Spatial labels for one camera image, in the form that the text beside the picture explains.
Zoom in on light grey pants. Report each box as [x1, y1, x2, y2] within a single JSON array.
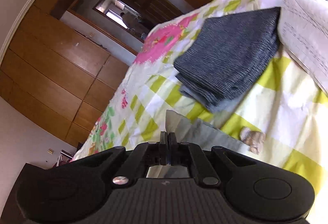
[[147, 110, 250, 178]]

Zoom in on white bag on nightstand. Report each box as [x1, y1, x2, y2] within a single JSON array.
[[53, 154, 71, 168]]

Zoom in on folded dark grey garment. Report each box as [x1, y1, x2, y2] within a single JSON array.
[[173, 7, 280, 112]]

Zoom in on colourful checkered bed quilt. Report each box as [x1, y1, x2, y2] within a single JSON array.
[[69, 0, 328, 196]]

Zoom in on brown wooden wardrobe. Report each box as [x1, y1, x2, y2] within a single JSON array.
[[1, 0, 128, 147]]

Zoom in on dark wooden headboard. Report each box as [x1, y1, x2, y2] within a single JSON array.
[[0, 162, 50, 224]]

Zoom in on person in hallway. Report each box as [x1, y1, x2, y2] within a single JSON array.
[[120, 12, 142, 33]]

